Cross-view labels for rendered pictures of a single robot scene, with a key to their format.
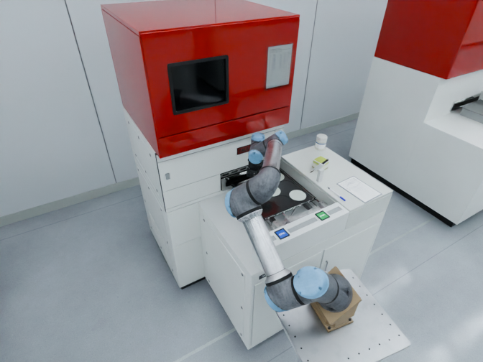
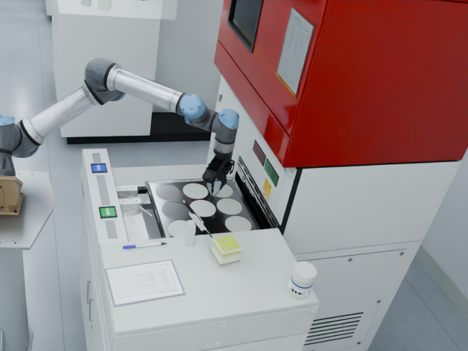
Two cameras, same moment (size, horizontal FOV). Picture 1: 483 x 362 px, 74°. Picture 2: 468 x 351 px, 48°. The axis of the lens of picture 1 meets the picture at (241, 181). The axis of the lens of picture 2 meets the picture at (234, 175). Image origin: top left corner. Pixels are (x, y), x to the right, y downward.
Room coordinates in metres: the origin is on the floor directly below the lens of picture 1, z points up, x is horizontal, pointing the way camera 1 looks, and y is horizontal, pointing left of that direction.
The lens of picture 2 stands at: (1.76, -1.74, 2.14)
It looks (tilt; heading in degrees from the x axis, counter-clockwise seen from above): 34 degrees down; 96
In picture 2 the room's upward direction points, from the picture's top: 12 degrees clockwise
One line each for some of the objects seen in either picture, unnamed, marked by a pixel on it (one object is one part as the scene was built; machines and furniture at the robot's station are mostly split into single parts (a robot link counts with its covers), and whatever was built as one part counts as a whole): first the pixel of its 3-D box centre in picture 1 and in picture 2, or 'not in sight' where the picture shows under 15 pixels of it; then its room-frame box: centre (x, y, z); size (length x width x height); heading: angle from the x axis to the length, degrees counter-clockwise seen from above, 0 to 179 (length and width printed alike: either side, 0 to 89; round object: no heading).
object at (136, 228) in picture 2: (301, 220); (132, 223); (1.29, -0.34, 0.87); 0.36 x 0.08 x 0.03; 121
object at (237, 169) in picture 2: (251, 174); (252, 203); (1.68, -0.07, 0.89); 0.44 x 0.02 x 0.10; 121
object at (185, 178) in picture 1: (226, 164); (246, 152); (1.61, 0.09, 1.02); 0.82 x 0.03 x 0.40; 121
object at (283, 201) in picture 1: (272, 191); (203, 208); (1.51, -0.19, 0.90); 0.34 x 0.34 x 0.01; 31
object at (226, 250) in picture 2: (320, 164); (225, 251); (1.66, -0.49, 1.00); 0.07 x 0.07 x 0.07; 40
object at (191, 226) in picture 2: (318, 170); (196, 226); (1.54, -0.45, 1.03); 0.06 x 0.04 x 0.13; 31
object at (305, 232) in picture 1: (301, 234); (102, 205); (1.17, -0.32, 0.89); 0.55 x 0.09 x 0.14; 121
